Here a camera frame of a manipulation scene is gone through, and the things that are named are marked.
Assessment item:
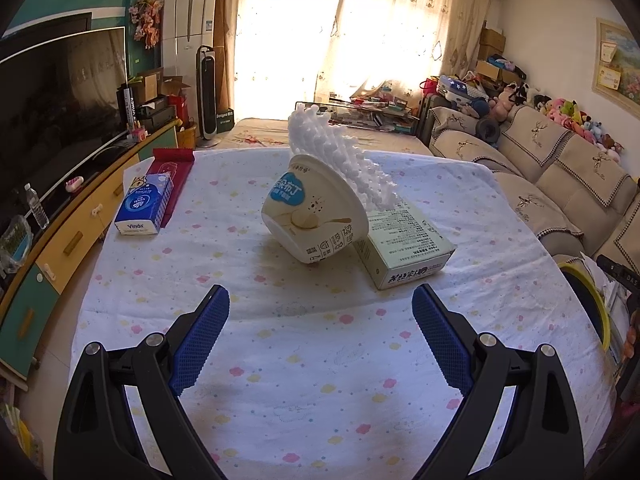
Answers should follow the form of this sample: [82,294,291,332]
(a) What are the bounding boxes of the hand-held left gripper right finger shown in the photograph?
[411,283,586,480]

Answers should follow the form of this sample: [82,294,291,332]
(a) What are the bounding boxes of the white standing air conditioner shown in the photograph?
[161,0,220,82]

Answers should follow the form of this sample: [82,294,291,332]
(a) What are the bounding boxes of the white pudding cup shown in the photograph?
[261,155,370,265]

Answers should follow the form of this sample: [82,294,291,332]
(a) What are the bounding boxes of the cream lace curtain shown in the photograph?
[220,0,496,126]

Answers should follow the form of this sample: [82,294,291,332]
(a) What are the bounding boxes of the black tower fan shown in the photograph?
[196,45,222,149]

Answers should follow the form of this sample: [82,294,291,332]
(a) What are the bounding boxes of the star patterned bag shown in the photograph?
[436,76,476,101]

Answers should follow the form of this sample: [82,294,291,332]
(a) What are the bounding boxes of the clear water bottle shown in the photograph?
[23,183,50,230]

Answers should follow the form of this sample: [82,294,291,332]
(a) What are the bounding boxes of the yellow and teal cabinet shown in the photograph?
[0,119,179,383]

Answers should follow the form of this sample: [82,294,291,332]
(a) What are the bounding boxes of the white dotted tablecloth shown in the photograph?
[65,147,618,480]

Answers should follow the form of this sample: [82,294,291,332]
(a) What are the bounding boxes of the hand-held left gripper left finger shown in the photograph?
[52,284,231,480]

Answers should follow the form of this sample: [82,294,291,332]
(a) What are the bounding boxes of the cream carton box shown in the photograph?
[352,199,457,291]

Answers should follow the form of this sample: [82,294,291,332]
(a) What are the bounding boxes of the beige sofa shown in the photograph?
[427,105,640,283]

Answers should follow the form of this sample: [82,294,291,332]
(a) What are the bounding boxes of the white foam packing piece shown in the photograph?
[287,101,399,212]

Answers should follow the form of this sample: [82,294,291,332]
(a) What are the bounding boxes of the stack of cardboard boxes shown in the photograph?
[474,27,526,86]

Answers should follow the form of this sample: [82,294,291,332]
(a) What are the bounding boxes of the boxes on cabinet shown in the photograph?
[116,71,192,133]

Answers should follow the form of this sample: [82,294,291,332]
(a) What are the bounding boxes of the black television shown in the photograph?
[0,26,127,223]

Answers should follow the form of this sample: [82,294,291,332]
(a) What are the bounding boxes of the yellow rimmed trash bin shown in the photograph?
[556,261,613,357]

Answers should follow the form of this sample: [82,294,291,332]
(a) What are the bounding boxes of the red flat box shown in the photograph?
[151,148,195,229]

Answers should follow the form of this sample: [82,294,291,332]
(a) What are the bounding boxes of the framed flower painting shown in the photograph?
[591,17,640,114]

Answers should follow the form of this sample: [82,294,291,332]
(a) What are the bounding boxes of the cluttered glass coffee table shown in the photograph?
[295,92,422,137]

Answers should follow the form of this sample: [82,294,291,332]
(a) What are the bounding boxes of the artificial flower decoration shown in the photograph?
[128,0,166,51]

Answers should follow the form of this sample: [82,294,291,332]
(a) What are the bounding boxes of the row of plush toys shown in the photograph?
[487,82,626,164]

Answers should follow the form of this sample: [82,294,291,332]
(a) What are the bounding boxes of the blue tissue pack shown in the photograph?
[114,172,175,236]

